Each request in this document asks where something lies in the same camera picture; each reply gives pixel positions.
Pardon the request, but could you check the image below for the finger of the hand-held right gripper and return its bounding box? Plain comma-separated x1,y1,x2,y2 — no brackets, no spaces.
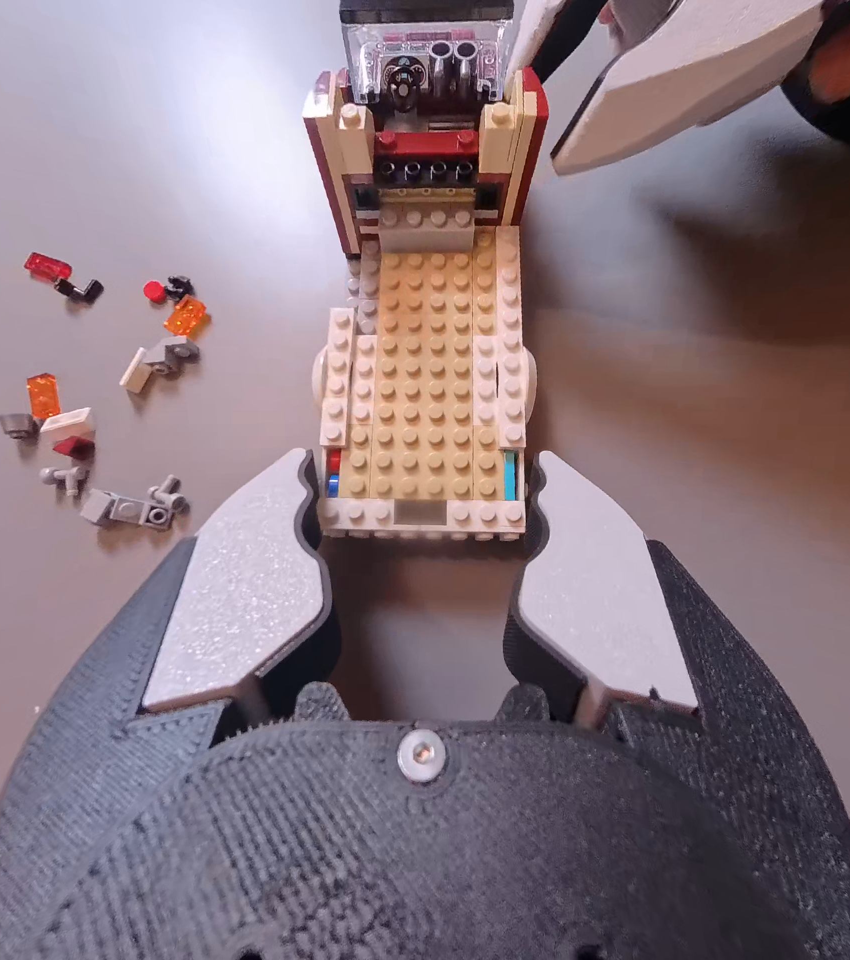
549,0,825,179
503,0,606,85

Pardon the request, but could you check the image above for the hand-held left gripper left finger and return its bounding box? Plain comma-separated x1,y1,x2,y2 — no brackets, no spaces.
138,447,339,725

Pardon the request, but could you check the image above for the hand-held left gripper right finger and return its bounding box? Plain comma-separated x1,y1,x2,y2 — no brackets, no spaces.
507,450,702,732

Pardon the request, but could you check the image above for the light grey long brick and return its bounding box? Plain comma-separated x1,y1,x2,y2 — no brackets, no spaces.
378,208,475,255

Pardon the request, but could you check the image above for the toy brick truck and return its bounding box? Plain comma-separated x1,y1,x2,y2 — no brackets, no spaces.
303,0,549,541

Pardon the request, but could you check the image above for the light grey tap brick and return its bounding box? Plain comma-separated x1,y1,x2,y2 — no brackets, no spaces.
38,465,90,498
147,474,189,515

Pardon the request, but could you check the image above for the grey plate brick with hole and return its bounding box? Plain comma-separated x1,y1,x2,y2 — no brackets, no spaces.
106,498,171,530

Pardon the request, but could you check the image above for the white slope brick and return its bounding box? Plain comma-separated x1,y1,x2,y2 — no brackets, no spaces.
38,407,96,436

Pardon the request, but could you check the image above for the orange transparent plate brick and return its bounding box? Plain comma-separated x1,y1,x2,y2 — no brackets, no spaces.
164,296,212,337
26,372,62,421

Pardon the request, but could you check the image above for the grey bracket brick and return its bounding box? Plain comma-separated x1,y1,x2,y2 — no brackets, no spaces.
143,336,201,376

